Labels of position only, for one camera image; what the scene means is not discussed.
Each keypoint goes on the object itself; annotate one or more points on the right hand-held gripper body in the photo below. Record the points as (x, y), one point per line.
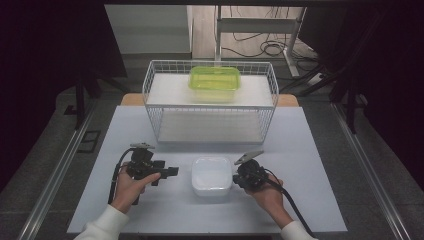
(251, 173)

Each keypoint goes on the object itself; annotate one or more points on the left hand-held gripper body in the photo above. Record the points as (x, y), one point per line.
(143, 163)

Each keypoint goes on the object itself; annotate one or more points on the white square container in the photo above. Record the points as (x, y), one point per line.
(211, 175)

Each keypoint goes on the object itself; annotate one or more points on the green lidded clear container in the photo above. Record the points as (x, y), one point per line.
(214, 83)

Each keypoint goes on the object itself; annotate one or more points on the person's left hand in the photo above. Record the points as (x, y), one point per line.
(128, 191)

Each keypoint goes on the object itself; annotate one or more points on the person's right hand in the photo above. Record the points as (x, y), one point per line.
(270, 201)

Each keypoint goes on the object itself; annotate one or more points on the black metal stand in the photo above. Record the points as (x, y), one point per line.
(81, 100)
(350, 100)

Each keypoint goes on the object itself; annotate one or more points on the white power strip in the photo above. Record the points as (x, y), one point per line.
(316, 78)

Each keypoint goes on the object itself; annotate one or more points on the white cabinet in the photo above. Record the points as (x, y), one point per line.
(150, 30)

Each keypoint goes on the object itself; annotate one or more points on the dark curtain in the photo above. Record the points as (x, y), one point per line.
(40, 66)
(386, 83)

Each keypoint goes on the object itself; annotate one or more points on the aluminium floor rail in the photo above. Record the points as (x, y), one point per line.
(370, 170)
(53, 180)

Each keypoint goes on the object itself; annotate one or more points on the white metal desk frame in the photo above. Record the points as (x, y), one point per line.
(260, 25)

